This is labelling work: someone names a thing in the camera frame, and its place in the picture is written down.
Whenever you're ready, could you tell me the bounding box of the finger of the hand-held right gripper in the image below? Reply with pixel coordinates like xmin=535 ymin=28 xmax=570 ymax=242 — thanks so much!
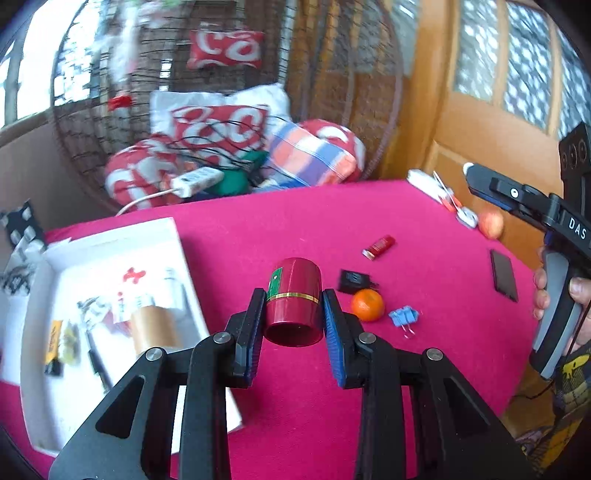
xmin=463 ymin=162 xmax=561 ymax=228

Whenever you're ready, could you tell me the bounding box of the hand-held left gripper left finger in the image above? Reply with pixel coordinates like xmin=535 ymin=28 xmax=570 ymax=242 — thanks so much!
xmin=48 ymin=288 xmax=267 ymax=480

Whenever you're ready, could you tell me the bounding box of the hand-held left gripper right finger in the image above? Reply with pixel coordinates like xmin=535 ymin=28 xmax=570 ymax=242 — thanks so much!
xmin=322 ymin=288 xmax=541 ymax=480

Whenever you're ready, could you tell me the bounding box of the red cylindrical tin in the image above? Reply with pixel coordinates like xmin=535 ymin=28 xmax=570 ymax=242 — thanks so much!
xmin=263 ymin=257 xmax=324 ymax=348

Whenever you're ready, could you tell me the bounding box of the brown tape roll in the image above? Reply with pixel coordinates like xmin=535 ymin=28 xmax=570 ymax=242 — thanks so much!
xmin=130 ymin=307 xmax=181 ymax=356

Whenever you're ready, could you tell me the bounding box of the white cardboard tray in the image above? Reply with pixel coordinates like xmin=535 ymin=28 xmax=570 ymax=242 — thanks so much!
xmin=0 ymin=217 xmax=244 ymax=457

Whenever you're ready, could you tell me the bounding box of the person's right hand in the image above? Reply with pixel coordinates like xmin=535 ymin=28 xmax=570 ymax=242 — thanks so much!
xmin=532 ymin=248 xmax=591 ymax=342

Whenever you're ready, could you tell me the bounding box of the red yellow apple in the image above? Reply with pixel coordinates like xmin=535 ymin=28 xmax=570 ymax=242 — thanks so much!
xmin=478 ymin=210 xmax=504 ymax=240

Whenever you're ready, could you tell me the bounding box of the orange tangerine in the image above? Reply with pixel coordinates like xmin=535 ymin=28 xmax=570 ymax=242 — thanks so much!
xmin=351 ymin=288 xmax=385 ymax=322

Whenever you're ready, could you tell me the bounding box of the white red scissors pack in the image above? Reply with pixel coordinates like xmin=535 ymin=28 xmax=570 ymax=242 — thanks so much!
xmin=433 ymin=172 xmax=463 ymax=210

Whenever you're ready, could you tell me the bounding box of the black charger block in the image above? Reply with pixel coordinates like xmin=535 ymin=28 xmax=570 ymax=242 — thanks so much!
xmin=338 ymin=270 xmax=379 ymax=296

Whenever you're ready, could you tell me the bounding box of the black phone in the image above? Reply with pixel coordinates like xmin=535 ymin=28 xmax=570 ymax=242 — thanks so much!
xmin=489 ymin=249 xmax=519 ymax=303

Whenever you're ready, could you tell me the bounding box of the blue binder clip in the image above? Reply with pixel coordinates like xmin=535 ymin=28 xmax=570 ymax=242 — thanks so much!
xmin=388 ymin=305 xmax=420 ymax=340

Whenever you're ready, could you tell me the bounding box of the wooden door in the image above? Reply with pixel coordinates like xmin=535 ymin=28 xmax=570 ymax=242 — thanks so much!
xmin=406 ymin=0 xmax=591 ymax=259

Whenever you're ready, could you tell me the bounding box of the small white bottle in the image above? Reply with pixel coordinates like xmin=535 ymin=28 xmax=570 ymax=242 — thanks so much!
xmin=164 ymin=268 xmax=188 ymax=310

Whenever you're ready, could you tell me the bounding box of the red lighter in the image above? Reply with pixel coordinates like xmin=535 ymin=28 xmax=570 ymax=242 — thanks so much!
xmin=362 ymin=235 xmax=396 ymax=260

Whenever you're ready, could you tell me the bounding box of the white red paper packet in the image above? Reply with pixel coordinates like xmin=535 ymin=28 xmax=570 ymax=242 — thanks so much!
xmin=111 ymin=295 xmax=158 ymax=330

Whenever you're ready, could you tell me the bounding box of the black ballpoint pen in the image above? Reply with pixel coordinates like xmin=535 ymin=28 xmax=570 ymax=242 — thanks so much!
xmin=85 ymin=328 xmax=114 ymax=393

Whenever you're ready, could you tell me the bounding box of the green cloth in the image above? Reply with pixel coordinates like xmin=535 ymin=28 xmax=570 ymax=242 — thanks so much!
xmin=215 ymin=152 xmax=269 ymax=195

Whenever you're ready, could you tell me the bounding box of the metal clip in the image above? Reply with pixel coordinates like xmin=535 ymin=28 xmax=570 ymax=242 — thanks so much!
xmin=78 ymin=298 xmax=112 ymax=328

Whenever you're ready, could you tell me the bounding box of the person's patterned clothing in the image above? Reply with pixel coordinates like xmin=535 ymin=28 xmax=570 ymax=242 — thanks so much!
xmin=515 ymin=344 xmax=591 ymax=480

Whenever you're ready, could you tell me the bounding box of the white power strip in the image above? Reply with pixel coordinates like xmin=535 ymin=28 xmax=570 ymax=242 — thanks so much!
xmin=171 ymin=167 xmax=222 ymax=197

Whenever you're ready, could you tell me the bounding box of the plaid cushion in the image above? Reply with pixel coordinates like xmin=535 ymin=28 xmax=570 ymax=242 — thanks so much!
xmin=268 ymin=122 xmax=356 ymax=185

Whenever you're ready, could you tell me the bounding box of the yellow black marker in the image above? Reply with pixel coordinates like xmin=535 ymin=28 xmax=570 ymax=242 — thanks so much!
xmin=45 ymin=320 xmax=64 ymax=377

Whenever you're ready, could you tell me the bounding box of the hanging wicker chair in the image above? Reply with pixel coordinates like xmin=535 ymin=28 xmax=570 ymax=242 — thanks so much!
xmin=48 ymin=0 xmax=407 ymax=217

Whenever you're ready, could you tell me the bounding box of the round red white cushion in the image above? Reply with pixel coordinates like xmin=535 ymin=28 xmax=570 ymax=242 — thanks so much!
xmin=105 ymin=136 xmax=195 ymax=206

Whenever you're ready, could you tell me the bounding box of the flat red white cushion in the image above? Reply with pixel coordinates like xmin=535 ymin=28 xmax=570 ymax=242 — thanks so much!
xmin=172 ymin=104 xmax=271 ymax=153

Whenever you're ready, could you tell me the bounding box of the black white patterned object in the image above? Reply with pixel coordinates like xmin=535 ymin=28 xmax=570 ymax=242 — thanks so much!
xmin=0 ymin=251 xmax=40 ymax=305

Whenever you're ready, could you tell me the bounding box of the brown cardboard panel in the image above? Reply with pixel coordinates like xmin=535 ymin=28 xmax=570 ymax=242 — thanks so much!
xmin=0 ymin=120 xmax=116 ymax=232

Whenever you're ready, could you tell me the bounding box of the small red white cushion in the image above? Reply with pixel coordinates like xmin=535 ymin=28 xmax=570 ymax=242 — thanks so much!
xmin=187 ymin=28 xmax=265 ymax=70

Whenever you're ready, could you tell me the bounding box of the white hanging ornament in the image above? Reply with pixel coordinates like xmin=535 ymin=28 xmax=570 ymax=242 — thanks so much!
xmin=108 ymin=0 xmax=158 ymax=88

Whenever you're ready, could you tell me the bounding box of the window with grille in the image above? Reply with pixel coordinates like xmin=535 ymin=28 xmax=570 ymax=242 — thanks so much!
xmin=0 ymin=0 xmax=93 ymax=130

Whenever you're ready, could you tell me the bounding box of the white power cable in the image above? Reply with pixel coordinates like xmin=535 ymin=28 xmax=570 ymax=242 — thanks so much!
xmin=115 ymin=187 xmax=178 ymax=215

